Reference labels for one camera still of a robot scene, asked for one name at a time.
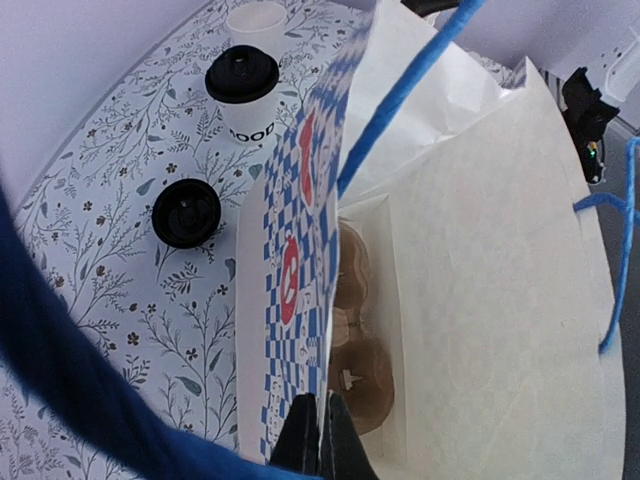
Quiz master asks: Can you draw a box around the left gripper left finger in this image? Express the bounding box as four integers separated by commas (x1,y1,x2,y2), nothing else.
269,393,320,473

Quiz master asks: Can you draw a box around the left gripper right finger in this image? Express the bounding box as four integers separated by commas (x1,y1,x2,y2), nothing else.
320,392,379,480

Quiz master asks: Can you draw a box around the brown cardboard cup carrier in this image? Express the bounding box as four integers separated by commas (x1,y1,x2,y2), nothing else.
328,221,395,435

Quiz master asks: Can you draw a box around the blue checkered paper bag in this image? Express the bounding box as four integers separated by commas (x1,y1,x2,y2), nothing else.
233,1,626,479

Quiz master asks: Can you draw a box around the white paper cup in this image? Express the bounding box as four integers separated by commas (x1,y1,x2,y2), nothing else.
216,92,278,146
226,1,287,61

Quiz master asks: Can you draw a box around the black plastic cup lid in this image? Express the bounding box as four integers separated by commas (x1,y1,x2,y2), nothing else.
205,45,280,105

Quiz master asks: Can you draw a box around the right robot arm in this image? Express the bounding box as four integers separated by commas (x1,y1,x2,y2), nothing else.
603,40,640,107

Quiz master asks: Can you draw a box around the floral patterned table mat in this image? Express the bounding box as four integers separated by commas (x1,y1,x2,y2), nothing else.
0,0,376,480

